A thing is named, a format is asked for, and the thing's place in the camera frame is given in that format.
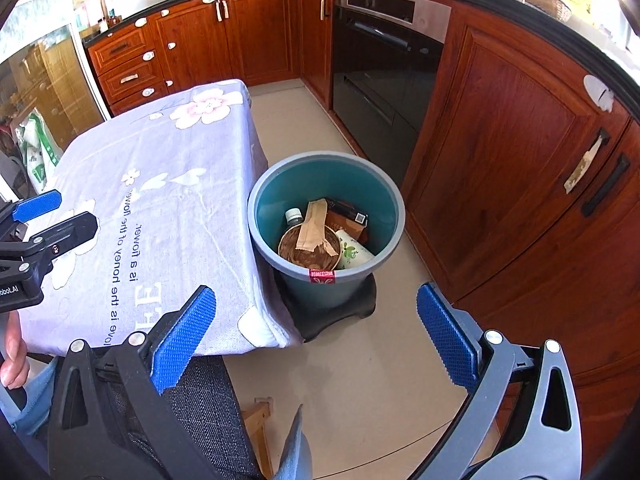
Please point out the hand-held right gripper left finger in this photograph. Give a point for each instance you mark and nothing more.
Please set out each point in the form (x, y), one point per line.
(182, 340)

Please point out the white cabinet safety locks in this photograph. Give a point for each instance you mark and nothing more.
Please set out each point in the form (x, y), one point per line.
(597, 91)

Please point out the light wooden stool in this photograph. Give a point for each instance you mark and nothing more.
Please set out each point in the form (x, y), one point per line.
(260, 430)

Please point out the sliding glass door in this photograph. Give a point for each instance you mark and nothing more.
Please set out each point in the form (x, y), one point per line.
(50, 60)

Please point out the teal plastic bin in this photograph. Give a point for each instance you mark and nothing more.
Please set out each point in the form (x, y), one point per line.
(300, 180)

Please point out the grey fabric chair seat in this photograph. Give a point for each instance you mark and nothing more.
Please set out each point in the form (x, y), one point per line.
(215, 410)

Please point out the brown round bowl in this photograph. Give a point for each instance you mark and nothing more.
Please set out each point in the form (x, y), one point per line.
(310, 259)

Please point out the brown snack box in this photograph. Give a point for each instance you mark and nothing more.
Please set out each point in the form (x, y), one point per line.
(350, 220)

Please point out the brown paper sleeve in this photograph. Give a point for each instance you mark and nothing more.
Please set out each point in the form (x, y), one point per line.
(312, 230)

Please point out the light wooden cupboard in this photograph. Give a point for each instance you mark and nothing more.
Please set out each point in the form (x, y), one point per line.
(45, 75)

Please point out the black built-in oven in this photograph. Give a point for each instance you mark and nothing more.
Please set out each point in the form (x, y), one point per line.
(380, 70)

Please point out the person's jeans leg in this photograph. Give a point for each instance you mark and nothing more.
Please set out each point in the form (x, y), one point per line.
(295, 445)

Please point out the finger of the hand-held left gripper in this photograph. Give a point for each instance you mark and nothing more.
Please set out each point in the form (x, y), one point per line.
(65, 235)
(37, 206)

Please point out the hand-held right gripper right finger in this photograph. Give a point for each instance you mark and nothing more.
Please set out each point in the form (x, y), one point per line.
(445, 337)

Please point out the red wooden kitchen cabinets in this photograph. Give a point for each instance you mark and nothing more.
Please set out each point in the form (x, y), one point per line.
(500, 135)

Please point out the clear plastic bottle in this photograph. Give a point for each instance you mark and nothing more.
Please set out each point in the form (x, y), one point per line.
(294, 216)

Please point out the green white rice bag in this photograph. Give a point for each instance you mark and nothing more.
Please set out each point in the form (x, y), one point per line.
(35, 155)

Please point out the purple floral tablecloth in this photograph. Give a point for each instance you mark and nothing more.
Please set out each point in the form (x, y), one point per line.
(150, 185)

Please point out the white paper cup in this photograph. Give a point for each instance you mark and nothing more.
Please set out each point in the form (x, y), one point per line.
(352, 255)

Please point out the wooden cabinet drawer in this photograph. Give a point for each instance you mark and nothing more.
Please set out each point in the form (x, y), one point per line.
(117, 50)
(127, 77)
(135, 95)

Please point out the person's left hand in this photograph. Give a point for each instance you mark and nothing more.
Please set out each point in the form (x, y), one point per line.
(11, 355)

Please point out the person's left forearm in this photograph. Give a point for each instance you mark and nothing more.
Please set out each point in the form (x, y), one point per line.
(35, 400)

